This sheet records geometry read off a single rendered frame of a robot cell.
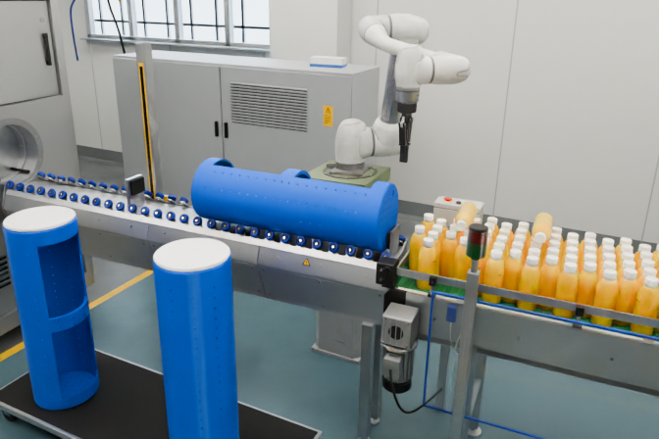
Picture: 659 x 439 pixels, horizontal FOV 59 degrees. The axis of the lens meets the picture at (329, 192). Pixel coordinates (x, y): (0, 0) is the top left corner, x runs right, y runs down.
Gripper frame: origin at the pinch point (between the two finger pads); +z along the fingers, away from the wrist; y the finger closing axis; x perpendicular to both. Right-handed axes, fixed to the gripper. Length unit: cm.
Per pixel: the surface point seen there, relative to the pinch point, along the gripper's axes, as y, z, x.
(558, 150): 271, 57, -51
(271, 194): -14, 21, 52
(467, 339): -39, 51, -37
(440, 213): 22.9, 31.1, -11.7
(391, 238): -6.1, 34.2, 1.3
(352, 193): -9.9, 16.2, 17.3
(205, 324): -62, 56, 53
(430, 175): 276, 94, 51
